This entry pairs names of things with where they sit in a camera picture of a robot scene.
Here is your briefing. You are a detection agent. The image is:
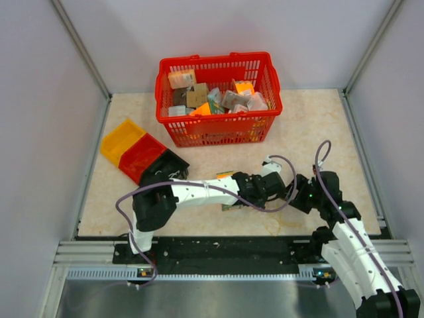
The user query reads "orange cable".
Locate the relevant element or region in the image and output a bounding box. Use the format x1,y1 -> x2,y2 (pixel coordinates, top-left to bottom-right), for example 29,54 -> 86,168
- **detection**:
127,148 -> 165,173

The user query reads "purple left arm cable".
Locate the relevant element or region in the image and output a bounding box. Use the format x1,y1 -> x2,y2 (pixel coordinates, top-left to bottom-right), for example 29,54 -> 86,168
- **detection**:
115,154 -> 297,289

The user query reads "brown cardboard box in basket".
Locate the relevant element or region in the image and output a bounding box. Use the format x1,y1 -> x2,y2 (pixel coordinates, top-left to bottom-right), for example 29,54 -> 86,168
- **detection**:
186,83 -> 209,108

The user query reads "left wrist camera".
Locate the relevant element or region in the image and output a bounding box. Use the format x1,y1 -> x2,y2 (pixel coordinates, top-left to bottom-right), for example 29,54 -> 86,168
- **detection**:
260,156 -> 282,177

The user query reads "clear packet in basket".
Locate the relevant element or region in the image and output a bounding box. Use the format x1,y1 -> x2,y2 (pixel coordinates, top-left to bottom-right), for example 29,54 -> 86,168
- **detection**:
221,90 -> 250,111

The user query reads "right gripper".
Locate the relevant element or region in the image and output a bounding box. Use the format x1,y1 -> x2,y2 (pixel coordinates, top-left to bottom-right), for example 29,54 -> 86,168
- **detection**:
276,174 -> 323,214

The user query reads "red plastic bin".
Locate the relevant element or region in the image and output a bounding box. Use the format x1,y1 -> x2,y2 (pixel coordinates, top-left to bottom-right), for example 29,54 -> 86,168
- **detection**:
119,133 -> 167,184

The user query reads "aluminium frame rail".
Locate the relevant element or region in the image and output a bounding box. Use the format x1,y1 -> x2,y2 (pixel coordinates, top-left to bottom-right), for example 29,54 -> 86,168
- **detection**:
52,240 -> 413,282

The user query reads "sponge daddy package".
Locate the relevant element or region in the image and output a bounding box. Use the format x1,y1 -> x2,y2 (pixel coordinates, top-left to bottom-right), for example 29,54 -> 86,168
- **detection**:
216,171 -> 244,211

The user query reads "black plastic bin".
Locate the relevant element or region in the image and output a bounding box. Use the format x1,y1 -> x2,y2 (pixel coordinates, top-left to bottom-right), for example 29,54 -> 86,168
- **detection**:
138,149 -> 189,186

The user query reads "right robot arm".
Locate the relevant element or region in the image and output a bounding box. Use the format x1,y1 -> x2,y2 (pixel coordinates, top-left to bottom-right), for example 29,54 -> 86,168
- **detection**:
288,171 -> 421,317

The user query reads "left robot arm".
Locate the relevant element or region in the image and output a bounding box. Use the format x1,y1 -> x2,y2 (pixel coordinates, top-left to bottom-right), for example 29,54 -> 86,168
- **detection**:
127,172 -> 286,263

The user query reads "white cable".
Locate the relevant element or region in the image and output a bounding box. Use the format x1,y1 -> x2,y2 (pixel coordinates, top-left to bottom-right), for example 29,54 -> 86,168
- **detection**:
154,170 -> 182,182

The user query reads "orange sponge pack in basket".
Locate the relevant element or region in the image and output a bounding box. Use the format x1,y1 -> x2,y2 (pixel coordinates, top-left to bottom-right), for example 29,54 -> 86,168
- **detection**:
233,80 -> 255,96

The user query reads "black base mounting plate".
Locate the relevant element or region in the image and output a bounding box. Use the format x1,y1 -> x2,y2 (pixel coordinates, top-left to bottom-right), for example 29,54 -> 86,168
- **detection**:
112,235 -> 335,276

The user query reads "yellow plastic bin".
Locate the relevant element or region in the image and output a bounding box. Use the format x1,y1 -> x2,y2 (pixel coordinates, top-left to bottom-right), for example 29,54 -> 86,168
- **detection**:
100,119 -> 146,168

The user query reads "red plastic shopping basket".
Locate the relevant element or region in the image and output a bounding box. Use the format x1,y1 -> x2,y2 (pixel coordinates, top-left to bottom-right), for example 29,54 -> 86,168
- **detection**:
155,52 -> 283,147

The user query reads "orange box in basket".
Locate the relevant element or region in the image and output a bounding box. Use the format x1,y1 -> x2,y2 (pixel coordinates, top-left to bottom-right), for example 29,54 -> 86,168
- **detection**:
168,70 -> 197,89

